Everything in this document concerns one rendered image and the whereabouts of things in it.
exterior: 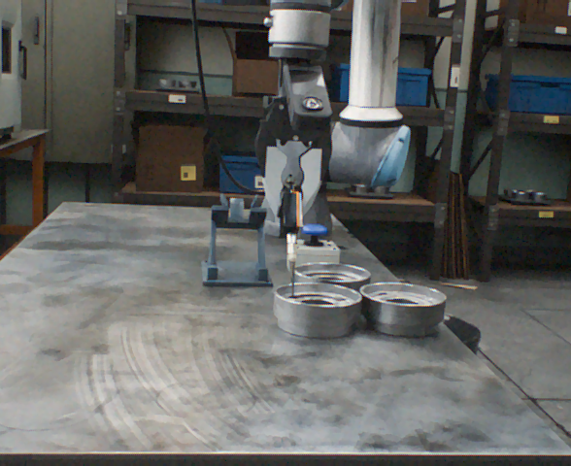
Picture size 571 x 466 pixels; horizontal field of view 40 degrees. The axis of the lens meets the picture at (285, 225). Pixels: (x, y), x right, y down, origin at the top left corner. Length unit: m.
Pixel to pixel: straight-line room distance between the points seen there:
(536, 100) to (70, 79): 2.70
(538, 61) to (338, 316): 4.62
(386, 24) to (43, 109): 3.54
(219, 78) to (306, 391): 4.27
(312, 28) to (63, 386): 0.51
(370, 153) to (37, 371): 0.83
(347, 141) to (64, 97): 3.45
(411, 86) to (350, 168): 3.19
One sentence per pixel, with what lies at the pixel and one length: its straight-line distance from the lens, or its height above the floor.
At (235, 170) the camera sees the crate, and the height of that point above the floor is 0.59.
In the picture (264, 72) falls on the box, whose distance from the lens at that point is 4.44.
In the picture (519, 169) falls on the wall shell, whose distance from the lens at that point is 5.42.
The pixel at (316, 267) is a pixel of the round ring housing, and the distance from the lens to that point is 1.11.
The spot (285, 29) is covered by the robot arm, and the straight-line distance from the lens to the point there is 0.98.
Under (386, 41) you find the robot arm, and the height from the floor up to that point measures 1.17.
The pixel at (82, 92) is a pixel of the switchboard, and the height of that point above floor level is 0.97.
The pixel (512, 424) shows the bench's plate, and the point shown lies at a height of 0.80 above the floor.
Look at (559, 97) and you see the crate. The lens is 4.95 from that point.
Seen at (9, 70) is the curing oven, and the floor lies 1.07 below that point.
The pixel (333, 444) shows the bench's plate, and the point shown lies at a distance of 0.66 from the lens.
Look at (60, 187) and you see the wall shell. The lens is 5.07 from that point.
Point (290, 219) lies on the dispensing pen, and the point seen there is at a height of 0.92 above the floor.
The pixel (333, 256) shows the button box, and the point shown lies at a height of 0.83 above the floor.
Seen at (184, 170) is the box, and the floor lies 0.58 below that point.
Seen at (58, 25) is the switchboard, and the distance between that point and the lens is 4.79.
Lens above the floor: 1.08
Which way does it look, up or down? 10 degrees down
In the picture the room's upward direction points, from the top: 3 degrees clockwise
